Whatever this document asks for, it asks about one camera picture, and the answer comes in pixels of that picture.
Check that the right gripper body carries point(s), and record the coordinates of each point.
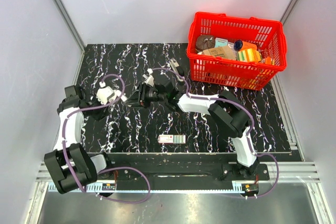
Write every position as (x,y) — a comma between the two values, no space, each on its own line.
(149,96)

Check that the brown cardboard box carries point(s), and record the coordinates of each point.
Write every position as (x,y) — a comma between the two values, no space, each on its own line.
(222,52)

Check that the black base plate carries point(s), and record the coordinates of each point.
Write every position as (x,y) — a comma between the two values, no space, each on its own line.
(216,165)

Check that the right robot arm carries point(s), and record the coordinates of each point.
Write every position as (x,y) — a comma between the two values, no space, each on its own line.
(226,111)

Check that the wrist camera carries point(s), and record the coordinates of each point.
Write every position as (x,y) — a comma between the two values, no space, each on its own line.
(148,78)
(106,94)

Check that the staple box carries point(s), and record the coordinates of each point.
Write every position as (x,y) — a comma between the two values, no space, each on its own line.
(172,139)

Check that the red plastic basket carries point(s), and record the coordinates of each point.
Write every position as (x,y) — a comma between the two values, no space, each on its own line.
(237,52)

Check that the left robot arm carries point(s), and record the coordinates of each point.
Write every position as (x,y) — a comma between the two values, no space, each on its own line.
(69,165)

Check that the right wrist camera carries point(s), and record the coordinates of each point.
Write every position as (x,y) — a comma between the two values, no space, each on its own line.
(148,78)

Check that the orange bottle blue cap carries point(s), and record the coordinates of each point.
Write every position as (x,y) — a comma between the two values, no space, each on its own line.
(242,45)

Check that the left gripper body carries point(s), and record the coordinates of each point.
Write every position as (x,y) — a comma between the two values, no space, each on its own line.
(96,114)

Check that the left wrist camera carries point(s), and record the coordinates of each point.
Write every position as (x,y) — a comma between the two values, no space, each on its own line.
(106,94)

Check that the green yellow box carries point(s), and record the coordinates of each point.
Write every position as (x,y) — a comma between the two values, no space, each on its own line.
(249,55)

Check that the brown round package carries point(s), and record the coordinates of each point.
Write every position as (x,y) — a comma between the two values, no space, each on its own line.
(204,42)

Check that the white black stapler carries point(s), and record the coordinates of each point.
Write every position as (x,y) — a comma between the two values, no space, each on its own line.
(177,69)

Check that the teal white card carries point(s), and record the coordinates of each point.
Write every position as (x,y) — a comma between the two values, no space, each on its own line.
(220,42)

